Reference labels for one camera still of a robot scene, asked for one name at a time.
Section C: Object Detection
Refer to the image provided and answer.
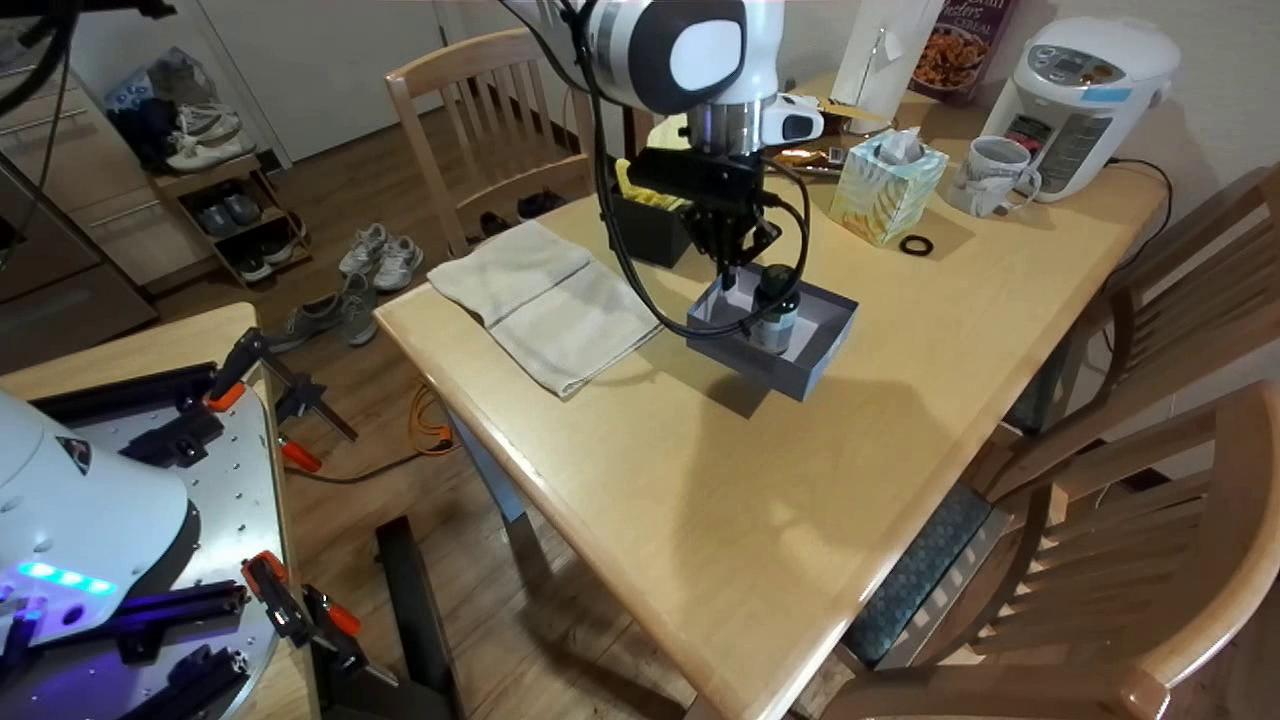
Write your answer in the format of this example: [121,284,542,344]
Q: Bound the wooden chair far left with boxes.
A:
[384,30,592,258]

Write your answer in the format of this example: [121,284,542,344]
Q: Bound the grey sneakers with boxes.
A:
[341,224,424,292]

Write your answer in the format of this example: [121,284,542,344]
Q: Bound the black stand base bar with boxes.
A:
[378,518,464,720]

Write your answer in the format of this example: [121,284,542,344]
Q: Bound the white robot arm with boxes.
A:
[0,0,821,643]

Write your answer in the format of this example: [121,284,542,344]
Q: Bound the orange handled clamp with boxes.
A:
[242,554,361,655]

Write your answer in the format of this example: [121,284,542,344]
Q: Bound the snack bag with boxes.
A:
[914,0,1021,102]

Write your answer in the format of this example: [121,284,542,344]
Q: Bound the grey box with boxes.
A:
[688,268,855,401]

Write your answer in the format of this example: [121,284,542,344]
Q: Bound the tissue box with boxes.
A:
[834,130,948,243]

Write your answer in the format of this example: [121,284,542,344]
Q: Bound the wooden chair back right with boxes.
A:
[989,164,1280,499]

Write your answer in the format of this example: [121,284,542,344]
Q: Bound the wooden chair near right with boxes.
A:
[821,384,1280,720]

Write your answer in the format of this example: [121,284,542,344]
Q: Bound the wooden dining table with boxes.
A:
[381,164,1164,720]

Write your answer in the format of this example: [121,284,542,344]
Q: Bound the shoe rack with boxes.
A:
[152,152,311,287]

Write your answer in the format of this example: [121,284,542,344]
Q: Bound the robot mounting table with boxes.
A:
[0,301,326,720]

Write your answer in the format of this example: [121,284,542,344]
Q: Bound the white electric water boiler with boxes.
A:
[986,16,1181,201]

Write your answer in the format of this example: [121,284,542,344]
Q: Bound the beige folded cloth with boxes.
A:
[430,219,658,401]

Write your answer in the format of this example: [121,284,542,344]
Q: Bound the white mug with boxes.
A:
[955,136,1039,215]

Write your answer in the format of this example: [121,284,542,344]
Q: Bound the black box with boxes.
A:
[610,194,688,268]

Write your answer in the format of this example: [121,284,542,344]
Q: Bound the wooden chair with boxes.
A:
[384,30,592,258]
[989,164,1280,499]
[821,384,1280,720]

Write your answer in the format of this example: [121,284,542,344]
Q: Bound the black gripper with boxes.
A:
[629,149,773,308]

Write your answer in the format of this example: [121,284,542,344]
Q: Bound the yellow cloth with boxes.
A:
[620,189,688,211]

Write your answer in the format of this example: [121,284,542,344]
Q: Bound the white paper bag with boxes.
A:
[834,0,944,120]

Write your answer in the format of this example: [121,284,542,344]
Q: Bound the orange cable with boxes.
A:
[404,381,459,451]

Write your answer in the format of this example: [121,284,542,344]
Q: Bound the black bar clamp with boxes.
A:
[271,376,357,441]

